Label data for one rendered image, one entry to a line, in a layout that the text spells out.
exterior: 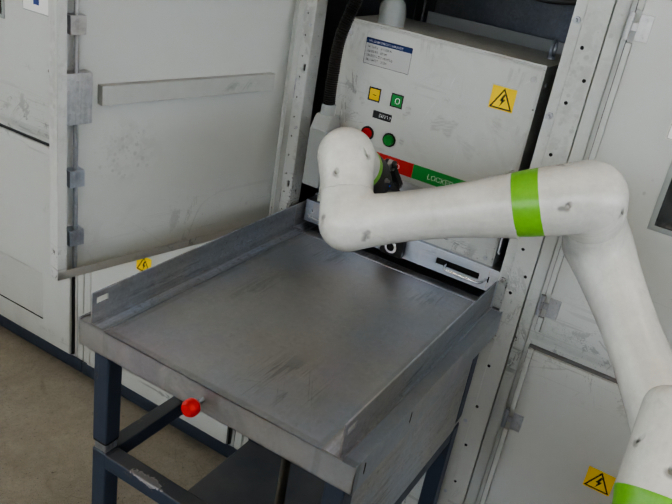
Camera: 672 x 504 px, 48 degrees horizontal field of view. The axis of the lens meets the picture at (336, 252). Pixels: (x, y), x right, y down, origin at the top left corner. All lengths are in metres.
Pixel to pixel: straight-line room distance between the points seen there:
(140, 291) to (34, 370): 1.33
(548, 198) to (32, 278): 1.99
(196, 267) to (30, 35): 1.09
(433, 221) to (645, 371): 0.42
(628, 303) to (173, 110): 1.00
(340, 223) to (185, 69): 0.54
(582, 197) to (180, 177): 0.92
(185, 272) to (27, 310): 1.32
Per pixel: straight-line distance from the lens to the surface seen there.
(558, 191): 1.26
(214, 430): 2.43
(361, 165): 1.38
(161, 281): 1.59
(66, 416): 2.63
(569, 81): 1.60
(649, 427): 1.12
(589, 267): 1.39
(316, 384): 1.37
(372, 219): 1.33
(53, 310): 2.77
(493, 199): 1.28
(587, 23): 1.58
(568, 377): 1.76
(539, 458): 1.88
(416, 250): 1.83
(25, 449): 2.52
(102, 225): 1.68
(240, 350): 1.44
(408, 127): 1.78
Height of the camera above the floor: 1.64
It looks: 25 degrees down
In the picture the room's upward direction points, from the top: 10 degrees clockwise
